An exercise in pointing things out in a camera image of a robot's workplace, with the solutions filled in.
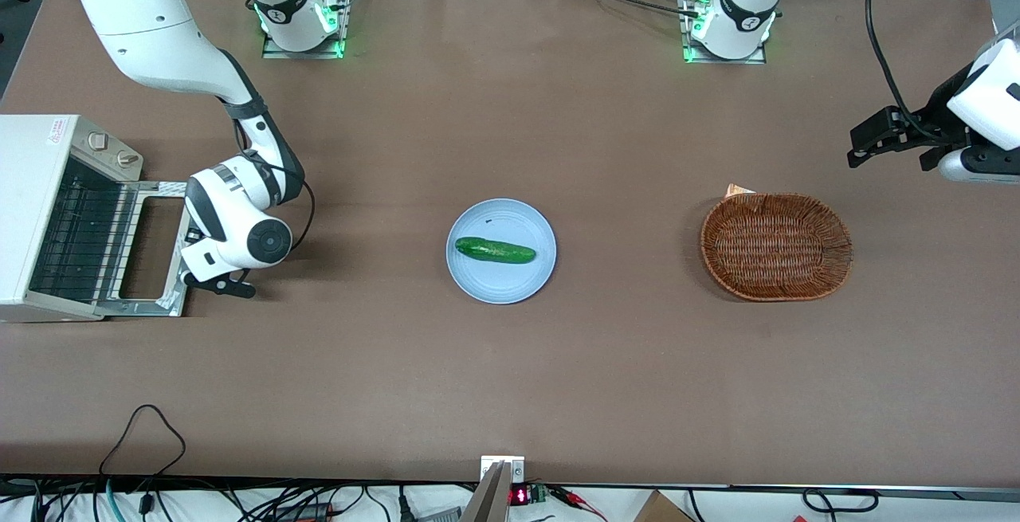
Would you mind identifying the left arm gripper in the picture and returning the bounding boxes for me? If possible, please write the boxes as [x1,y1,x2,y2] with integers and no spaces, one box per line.
[846,38,1020,170]

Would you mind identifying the glass oven door with handle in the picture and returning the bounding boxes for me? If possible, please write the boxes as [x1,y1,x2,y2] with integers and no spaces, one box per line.
[94,180,193,318]

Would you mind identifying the white toaster oven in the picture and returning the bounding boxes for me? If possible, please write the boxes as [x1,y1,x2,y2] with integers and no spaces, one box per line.
[0,114,145,324]

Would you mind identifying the brown wicker basket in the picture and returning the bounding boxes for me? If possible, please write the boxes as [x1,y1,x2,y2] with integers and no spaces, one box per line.
[700,192,855,303]

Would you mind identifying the black power adapter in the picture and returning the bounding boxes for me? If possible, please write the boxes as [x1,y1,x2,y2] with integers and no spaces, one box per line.
[273,501,333,522]

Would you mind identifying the green cucumber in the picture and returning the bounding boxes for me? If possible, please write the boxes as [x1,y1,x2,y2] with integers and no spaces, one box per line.
[455,237,538,265]

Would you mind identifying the light blue plate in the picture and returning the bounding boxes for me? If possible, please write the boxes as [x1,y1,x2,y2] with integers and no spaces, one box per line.
[445,198,558,305]

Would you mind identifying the brown cardboard box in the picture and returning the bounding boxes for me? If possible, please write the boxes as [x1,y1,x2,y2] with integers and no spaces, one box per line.
[633,490,695,522]

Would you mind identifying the red clip leads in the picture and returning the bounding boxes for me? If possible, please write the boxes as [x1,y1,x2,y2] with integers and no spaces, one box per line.
[550,486,608,522]

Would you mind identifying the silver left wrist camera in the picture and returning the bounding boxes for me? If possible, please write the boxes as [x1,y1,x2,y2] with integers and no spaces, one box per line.
[937,146,1020,185]

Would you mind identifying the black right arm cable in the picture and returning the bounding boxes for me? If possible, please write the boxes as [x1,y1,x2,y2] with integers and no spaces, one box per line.
[231,117,316,252]

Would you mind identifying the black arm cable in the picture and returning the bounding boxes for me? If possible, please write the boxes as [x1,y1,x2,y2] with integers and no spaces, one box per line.
[864,0,954,145]
[231,117,316,252]

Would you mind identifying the metal oven wire rack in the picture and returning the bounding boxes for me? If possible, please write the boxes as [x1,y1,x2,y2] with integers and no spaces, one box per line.
[30,160,133,304]

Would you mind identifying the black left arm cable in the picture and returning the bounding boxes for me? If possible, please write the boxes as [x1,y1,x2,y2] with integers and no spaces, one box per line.
[864,0,954,145]

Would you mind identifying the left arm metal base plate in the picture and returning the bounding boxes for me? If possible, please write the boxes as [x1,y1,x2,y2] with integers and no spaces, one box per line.
[679,0,768,66]

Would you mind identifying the black looped cable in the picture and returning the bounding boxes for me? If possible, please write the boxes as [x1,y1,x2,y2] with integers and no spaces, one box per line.
[99,403,187,478]

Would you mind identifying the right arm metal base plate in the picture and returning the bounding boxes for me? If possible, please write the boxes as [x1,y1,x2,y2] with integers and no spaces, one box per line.
[261,0,354,60]

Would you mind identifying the black coiled cable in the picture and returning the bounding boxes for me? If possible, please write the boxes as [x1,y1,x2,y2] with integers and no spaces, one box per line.
[801,488,881,514]

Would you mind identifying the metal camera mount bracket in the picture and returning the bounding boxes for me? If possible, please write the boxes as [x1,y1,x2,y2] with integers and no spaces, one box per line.
[460,455,527,522]

